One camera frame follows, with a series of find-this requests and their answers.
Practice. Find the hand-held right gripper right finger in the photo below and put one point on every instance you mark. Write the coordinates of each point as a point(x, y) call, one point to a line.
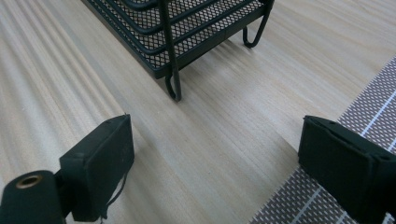
point(342, 158)

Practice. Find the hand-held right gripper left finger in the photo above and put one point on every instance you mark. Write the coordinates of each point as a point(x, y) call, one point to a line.
point(99, 168)

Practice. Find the brown woven placemat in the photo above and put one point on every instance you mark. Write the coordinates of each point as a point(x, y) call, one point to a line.
point(373, 118)

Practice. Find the black metal mesh rack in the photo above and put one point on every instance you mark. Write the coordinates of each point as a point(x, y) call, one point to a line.
point(174, 37)

